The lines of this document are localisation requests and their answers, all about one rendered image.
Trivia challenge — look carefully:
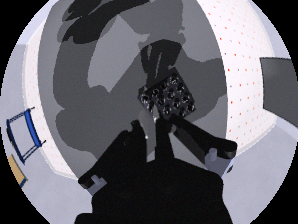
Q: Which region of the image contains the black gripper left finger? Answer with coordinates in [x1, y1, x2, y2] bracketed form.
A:
[78, 110, 148, 199]

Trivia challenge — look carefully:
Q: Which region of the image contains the dark grey knob box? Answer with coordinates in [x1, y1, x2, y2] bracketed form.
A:
[137, 73, 196, 122]

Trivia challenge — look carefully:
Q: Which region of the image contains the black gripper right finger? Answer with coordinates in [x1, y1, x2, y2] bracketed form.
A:
[153, 106, 238, 194]

